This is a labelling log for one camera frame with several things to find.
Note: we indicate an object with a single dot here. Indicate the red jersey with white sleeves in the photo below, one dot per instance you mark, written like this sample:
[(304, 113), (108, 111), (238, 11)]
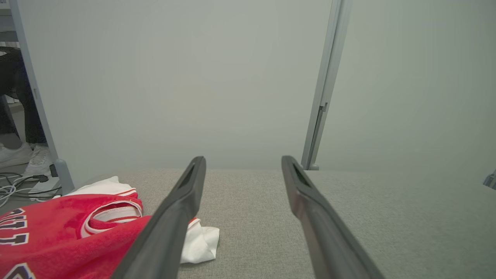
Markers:
[(58, 232)]

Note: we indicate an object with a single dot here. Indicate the person legs in black trousers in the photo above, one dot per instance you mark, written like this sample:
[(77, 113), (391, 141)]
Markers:
[(19, 89)]

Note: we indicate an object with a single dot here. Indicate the white power strip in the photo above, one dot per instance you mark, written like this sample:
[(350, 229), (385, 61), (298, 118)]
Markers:
[(44, 186)]

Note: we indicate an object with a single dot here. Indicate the white sneaker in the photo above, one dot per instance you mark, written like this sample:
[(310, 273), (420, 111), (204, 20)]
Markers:
[(38, 161), (13, 155)]

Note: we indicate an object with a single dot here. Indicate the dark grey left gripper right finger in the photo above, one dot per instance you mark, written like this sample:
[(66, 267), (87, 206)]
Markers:
[(329, 240)]

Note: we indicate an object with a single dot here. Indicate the grey metal bracket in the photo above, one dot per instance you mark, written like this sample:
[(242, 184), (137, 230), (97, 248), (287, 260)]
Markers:
[(490, 180)]

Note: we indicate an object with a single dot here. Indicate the grey partition post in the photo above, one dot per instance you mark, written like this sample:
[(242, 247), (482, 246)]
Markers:
[(327, 77), (38, 104)]

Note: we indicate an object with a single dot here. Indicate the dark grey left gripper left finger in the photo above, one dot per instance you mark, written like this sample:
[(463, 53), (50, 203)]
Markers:
[(166, 232)]

